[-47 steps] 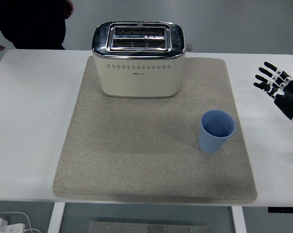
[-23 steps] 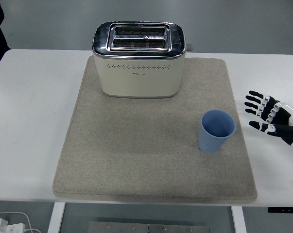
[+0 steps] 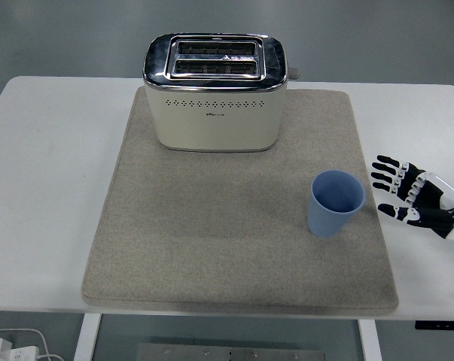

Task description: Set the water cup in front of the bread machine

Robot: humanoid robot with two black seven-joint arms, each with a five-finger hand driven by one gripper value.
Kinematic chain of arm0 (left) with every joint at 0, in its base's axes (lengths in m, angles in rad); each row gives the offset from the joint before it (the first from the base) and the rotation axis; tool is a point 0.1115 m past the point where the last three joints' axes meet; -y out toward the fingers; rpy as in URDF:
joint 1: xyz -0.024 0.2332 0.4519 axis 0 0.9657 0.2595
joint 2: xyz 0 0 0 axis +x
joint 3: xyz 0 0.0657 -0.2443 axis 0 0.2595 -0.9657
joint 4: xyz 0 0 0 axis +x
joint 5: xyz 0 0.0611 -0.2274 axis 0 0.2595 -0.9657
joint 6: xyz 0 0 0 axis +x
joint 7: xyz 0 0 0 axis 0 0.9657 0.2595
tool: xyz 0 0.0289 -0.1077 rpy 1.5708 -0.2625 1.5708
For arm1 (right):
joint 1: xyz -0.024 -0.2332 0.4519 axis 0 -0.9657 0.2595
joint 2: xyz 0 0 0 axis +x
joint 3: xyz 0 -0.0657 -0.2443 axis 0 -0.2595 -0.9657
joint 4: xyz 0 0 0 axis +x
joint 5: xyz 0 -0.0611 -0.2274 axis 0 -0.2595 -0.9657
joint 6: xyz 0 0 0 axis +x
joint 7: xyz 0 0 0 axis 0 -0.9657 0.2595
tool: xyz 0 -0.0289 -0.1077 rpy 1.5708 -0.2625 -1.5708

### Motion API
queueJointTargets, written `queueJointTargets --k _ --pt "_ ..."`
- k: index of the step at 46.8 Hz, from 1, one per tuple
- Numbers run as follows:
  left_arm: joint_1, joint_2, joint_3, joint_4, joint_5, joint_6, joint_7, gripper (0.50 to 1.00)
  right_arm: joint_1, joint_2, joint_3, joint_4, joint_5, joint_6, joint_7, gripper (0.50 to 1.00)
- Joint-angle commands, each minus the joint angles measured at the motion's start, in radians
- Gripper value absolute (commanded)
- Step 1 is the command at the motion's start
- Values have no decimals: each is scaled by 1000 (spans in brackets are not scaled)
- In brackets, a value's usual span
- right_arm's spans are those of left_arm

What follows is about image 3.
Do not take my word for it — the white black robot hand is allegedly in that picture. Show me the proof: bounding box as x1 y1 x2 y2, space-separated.
370 154 454 247

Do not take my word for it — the blue ribbed water cup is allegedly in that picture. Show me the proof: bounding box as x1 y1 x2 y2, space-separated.
307 169 367 238

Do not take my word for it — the black desk control panel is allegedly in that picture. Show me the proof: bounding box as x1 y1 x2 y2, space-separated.
415 320 454 331

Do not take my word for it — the white table leg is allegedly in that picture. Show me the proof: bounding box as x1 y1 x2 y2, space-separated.
357 319 382 361
73 313 102 361

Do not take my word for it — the beige felt table mat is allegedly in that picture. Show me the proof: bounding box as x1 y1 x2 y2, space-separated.
81 88 400 311

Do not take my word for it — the cream chrome toaster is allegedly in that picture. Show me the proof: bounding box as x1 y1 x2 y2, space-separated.
142 32 301 153

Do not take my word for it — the grey metal plate with screws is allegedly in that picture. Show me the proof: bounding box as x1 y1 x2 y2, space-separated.
136 342 328 361

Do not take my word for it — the white power strip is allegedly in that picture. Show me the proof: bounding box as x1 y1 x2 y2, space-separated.
8 345 40 361

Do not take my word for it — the white power cable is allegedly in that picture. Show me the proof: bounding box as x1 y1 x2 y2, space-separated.
0 328 64 361

